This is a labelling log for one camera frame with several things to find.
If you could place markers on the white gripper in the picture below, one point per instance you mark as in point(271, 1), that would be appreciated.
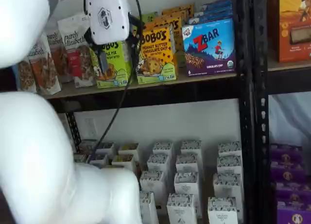
point(107, 15)

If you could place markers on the orange Bobo's oat bites box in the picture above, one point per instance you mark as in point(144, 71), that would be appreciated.
point(185, 6)
point(177, 35)
point(155, 58)
point(179, 13)

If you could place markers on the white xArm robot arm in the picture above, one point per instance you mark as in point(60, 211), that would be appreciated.
point(36, 160)

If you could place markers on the green Bobo's apple pie box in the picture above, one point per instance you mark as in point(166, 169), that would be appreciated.
point(149, 17)
point(116, 68)

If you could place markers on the blue Zbar snack box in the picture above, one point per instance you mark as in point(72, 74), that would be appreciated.
point(209, 49)
point(216, 4)
point(213, 19)
point(215, 12)

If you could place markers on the particle board shelf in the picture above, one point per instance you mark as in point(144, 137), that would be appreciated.
point(206, 78)
point(291, 66)

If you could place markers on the blue label oatmeal box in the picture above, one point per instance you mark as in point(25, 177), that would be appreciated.
point(105, 147)

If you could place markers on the yellow label granola box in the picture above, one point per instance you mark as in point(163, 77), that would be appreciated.
point(124, 162)
point(128, 149)

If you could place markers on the white patterned pantry box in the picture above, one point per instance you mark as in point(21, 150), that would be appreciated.
point(181, 209)
point(191, 147)
point(148, 209)
point(229, 164)
point(162, 148)
point(222, 211)
point(229, 148)
point(187, 162)
point(187, 185)
point(158, 162)
point(227, 185)
point(151, 182)

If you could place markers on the large orange snack box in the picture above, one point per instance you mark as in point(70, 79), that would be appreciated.
point(294, 27)

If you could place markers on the purple snack box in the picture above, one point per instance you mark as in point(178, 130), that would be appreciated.
point(296, 218)
point(295, 202)
point(291, 188)
point(286, 153)
point(288, 173)

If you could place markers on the red label granola bag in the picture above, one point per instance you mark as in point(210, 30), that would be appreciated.
point(77, 54)

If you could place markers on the orange label granola bag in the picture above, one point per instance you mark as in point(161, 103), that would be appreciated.
point(43, 71)

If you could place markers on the white plastic sheet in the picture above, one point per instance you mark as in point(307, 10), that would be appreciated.
point(289, 117)

